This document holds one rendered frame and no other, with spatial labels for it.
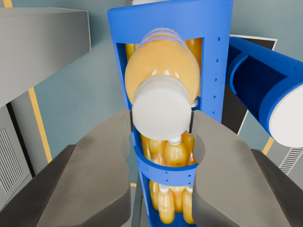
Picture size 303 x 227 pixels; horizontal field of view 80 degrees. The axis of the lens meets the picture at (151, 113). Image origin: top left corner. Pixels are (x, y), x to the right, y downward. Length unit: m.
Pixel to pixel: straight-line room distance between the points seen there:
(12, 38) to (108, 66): 0.94
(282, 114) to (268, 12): 1.14
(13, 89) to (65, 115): 1.23
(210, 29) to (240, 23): 1.33
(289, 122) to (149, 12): 0.62
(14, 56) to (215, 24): 0.76
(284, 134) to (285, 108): 0.11
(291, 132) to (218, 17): 0.56
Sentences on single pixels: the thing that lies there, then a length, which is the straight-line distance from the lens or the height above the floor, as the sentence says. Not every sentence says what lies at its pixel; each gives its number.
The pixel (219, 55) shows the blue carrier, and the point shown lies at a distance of 0.43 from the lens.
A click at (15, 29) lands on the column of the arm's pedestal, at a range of 0.94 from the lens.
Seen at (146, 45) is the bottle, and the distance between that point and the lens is 0.17.
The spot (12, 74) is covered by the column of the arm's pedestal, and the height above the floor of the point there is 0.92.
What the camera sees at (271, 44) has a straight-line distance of 1.68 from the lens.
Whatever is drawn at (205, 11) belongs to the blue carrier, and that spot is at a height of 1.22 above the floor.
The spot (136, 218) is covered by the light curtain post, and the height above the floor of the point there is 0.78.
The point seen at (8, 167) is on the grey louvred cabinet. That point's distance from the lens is 2.41.
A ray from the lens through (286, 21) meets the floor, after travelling 1.86.
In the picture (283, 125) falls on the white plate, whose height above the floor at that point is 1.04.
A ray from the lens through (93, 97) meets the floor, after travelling 1.88.
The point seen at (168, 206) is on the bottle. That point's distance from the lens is 0.82.
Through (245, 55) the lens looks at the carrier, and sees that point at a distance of 1.10.
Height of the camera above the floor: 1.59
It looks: 60 degrees down
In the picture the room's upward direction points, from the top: 176 degrees counter-clockwise
